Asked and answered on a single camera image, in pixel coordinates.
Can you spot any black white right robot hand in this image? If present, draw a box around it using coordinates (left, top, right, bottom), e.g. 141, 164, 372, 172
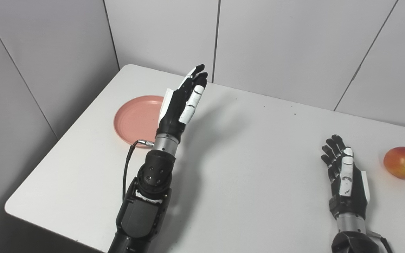
321, 135, 371, 220

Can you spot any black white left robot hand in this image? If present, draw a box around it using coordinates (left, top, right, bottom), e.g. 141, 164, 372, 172
156, 64, 209, 143

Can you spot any pink round plate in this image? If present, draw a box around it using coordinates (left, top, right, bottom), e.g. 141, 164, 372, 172
114, 95, 166, 148

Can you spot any red yellow pomegranate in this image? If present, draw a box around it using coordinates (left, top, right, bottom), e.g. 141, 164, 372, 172
384, 147, 405, 180

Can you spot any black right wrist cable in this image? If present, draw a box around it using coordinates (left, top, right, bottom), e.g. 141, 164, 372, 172
366, 230, 395, 253

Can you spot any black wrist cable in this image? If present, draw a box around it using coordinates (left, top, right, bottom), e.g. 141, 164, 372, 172
122, 140, 155, 201
366, 230, 395, 253

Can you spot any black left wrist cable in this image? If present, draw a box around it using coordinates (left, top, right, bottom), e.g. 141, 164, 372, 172
122, 140, 155, 201

